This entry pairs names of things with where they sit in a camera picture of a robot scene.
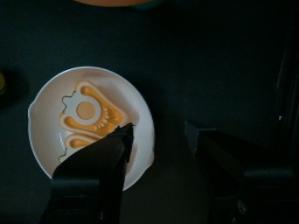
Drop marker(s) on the orange toy egg toast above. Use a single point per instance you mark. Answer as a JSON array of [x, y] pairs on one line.
[[113, 116]]

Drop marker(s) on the yellow-green object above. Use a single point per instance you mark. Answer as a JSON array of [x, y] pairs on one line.
[[2, 83]]

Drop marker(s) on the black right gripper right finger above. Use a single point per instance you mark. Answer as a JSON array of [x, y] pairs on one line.
[[241, 180]]

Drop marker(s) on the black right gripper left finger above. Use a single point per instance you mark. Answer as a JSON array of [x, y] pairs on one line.
[[90, 180]]

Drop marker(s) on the orange round object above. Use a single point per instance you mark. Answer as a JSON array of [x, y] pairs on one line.
[[113, 2]]

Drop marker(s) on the white oval plate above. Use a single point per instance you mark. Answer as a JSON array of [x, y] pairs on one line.
[[47, 131]]

